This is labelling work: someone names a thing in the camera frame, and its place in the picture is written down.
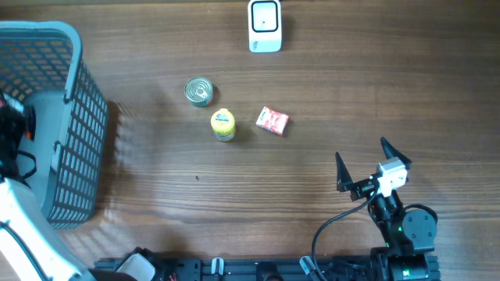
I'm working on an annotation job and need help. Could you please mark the white barcode scanner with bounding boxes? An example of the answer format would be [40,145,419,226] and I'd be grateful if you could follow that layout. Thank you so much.
[247,0,283,53]

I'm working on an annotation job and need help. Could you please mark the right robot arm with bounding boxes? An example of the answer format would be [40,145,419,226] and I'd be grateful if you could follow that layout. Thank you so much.
[330,137,440,280]

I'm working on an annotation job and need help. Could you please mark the grey plastic mesh basket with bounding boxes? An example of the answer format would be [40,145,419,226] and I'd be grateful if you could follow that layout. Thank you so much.
[1,21,109,229]

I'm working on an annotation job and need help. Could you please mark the yellow mentos gum jar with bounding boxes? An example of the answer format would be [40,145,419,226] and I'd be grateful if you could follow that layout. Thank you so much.
[210,108,236,141]

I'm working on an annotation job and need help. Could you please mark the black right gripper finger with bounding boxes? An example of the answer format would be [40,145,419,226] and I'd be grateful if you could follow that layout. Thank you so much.
[335,152,354,192]
[380,137,412,169]

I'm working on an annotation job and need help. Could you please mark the kleenex tissue pack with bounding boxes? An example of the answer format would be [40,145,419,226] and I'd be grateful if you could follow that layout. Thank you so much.
[255,106,289,136]

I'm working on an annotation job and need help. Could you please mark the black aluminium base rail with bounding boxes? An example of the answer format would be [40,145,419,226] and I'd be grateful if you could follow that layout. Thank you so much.
[92,255,441,281]

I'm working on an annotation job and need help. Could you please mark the metal tin can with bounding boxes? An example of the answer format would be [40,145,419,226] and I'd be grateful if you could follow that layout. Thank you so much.
[184,76,213,107]

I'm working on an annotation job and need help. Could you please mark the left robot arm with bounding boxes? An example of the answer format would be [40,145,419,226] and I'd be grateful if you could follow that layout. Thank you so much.
[1,94,95,281]

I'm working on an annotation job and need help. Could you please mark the black right camera cable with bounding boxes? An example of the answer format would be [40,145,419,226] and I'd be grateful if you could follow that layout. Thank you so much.
[310,187,382,281]

